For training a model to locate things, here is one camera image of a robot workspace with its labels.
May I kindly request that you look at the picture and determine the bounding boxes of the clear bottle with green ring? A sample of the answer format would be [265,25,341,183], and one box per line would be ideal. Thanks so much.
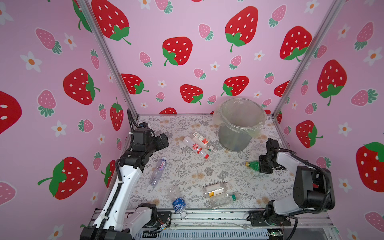
[209,192,240,209]

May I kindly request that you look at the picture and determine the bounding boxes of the bottle with red white label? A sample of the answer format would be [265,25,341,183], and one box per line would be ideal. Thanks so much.
[193,132,216,153]

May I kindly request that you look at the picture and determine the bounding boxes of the translucent yellow bin liner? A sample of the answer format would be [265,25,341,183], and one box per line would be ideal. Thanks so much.
[213,98,267,138]

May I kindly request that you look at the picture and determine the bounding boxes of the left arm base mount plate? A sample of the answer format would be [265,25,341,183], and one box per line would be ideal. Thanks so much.
[144,211,172,228]

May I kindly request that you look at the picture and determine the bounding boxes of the Pocari bottle blue label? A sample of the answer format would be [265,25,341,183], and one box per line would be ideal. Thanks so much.
[168,185,188,219]

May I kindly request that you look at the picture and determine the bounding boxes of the white bottle with red cap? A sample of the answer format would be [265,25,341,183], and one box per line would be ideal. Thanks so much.
[183,137,209,159]

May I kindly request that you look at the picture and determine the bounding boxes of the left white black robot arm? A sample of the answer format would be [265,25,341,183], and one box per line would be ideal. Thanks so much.
[80,123,169,240]

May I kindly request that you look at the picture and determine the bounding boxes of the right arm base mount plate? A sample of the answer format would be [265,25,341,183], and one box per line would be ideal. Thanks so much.
[246,210,292,227]

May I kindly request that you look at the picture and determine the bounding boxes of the clear bottle purple red label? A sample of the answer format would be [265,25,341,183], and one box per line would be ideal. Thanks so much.
[149,157,167,187]

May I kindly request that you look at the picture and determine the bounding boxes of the grey mesh waste bin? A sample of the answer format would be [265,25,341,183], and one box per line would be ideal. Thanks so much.
[218,98,267,152]

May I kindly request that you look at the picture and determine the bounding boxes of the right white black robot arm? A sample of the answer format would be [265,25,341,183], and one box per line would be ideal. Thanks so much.
[259,138,336,224]

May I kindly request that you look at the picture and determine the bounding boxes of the clear bottle beige label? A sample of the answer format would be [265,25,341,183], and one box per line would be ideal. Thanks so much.
[203,183,229,199]

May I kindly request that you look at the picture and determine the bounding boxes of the aluminium front rail frame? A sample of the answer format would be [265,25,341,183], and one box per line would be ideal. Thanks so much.
[82,207,340,240]

